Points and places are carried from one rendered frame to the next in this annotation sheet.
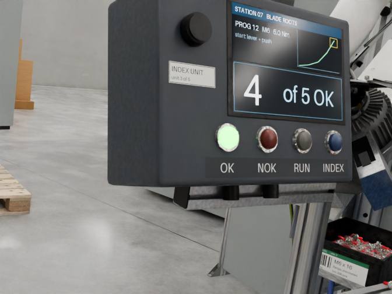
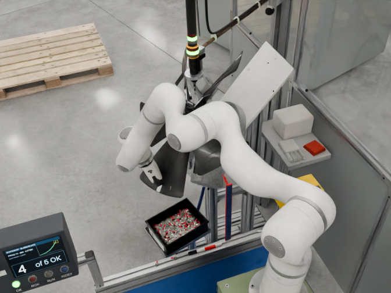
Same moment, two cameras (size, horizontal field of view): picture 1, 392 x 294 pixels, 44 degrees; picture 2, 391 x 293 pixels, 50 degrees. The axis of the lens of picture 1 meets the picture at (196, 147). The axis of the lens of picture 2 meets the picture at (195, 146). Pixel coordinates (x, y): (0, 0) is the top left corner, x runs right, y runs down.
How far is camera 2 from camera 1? 1.38 m
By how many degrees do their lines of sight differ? 36
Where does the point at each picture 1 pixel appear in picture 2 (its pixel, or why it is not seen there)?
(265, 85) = (26, 266)
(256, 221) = not seen: hidden behind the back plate
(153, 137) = not seen: outside the picture
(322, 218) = (93, 265)
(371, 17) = (142, 149)
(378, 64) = (252, 65)
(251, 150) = (27, 283)
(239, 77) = (15, 268)
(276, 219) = not seen: hidden behind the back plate
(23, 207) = (108, 71)
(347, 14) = (127, 151)
